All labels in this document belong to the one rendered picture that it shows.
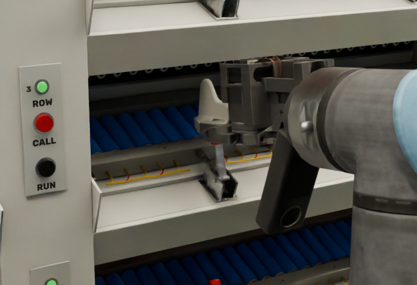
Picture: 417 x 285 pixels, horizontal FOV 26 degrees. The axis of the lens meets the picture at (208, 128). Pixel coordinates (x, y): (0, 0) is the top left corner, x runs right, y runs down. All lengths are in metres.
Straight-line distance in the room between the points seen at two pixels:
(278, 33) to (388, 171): 0.32
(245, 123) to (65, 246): 0.21
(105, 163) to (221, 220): 0.14
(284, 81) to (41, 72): 0.22
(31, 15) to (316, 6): 0.34
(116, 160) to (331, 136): 0.30
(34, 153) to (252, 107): 0.21
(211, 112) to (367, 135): 0.27
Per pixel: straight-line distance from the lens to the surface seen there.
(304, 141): 0.77
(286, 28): 0.97
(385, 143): 0.69
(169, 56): 0.90
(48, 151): 0.85
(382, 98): 0.70
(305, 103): 0.76
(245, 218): 1.00
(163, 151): 0.98
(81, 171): 0.87
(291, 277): 1.15
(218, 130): 0.88
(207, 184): 0.98
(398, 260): 0.70
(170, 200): 0.96
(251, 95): 0.84
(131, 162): 0.97
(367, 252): 0.71
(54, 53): 0.84
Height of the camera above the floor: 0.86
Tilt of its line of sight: 14 degrees down
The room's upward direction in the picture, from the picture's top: straight up
